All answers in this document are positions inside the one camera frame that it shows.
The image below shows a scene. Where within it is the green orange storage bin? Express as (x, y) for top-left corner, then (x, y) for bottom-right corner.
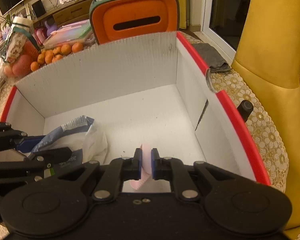
(89, 0), (179, 44)

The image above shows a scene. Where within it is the gift bag with green ribbon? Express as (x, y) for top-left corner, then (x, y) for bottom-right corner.
(0, 16), (40, 66)

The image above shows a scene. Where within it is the red white cardboard box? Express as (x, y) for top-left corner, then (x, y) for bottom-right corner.
(0, 32), (270, 185)

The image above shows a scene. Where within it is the wooden tv cabinet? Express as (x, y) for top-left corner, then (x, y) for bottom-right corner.
(5, 0), (102, 27)

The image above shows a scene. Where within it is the grey cloth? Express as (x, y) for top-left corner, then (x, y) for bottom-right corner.
(192, 43), (231, 73)

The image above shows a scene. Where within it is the black speaker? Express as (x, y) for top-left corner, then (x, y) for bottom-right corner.
(32, 0), (46, 18)

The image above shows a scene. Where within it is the pink binder clip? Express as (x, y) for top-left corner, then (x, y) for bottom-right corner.
(130, 144), (152, 190)

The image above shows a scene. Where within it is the pale red apple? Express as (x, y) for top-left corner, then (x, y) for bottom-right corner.
(4, 65), (15, 77)

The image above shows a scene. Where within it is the black cylinder handle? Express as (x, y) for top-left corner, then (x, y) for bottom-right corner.
(237, 100), (254, 122)

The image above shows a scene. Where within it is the yellow chair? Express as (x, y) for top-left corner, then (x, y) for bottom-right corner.
(232, 0), (300, 239)

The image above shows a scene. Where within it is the tangerine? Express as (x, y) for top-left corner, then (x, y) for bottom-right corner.
(53, 47), (62, 55)
(30, 61), (40, 72)
(37, 53), (45, 65)
(61, 44), (72, 56)
(45, 50), (54, 64)
(71, 42), (84, 53)

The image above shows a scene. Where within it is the lace tablecloth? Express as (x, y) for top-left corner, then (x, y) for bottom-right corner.
(0, 28), (289, 240)

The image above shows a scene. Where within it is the blue white snack wrapper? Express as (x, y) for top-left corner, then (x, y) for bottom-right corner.
(31, 115), (108, 178)

